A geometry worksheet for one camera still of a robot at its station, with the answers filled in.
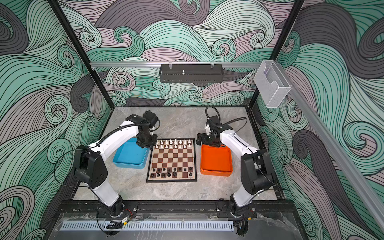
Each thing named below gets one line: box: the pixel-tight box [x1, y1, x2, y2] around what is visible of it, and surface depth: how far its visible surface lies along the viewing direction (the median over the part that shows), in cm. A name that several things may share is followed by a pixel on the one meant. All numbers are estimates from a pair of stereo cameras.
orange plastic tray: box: [200, 144, 233, 177], surface depth 88 cm
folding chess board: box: [146, 138, 197, 183], surface depth 90 cm
